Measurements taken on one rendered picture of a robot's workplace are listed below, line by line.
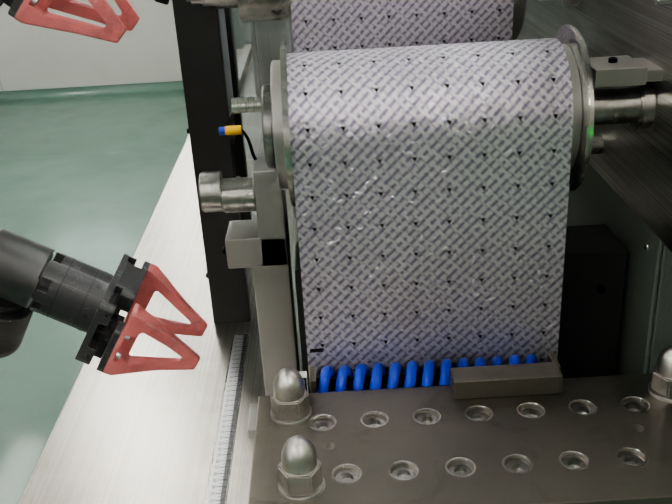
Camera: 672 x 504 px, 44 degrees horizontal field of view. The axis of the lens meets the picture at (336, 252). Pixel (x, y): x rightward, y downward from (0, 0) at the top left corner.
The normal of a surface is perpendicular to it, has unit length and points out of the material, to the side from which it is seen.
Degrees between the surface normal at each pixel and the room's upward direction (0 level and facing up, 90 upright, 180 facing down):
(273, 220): 90
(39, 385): 0
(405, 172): 90
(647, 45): 90
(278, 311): 90
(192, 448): 0
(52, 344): 0
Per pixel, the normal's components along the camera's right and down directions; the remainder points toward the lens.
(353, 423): -0.05, -0.91
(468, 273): 0.03, 0.42
